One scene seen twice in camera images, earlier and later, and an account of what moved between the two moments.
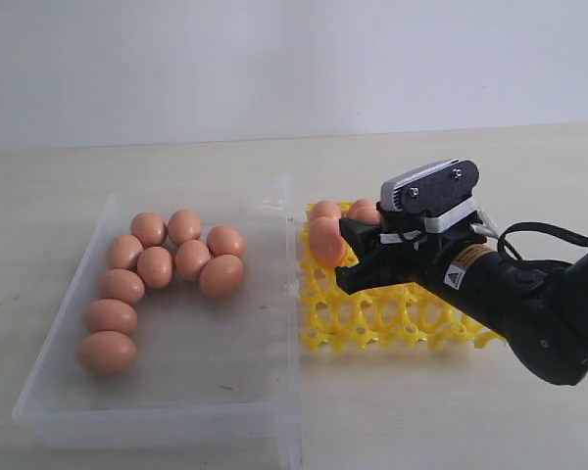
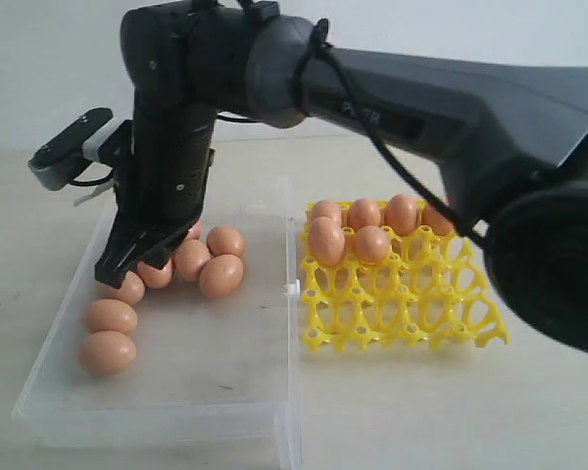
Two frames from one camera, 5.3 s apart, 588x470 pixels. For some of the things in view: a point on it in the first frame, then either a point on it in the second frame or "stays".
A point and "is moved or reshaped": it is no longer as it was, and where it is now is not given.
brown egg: (109, 314) stays
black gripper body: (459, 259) -> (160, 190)
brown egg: (326, 208) stays
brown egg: (365, 210) stays
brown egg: (364, 211) is moved or reshaped
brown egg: (107, 353) stays
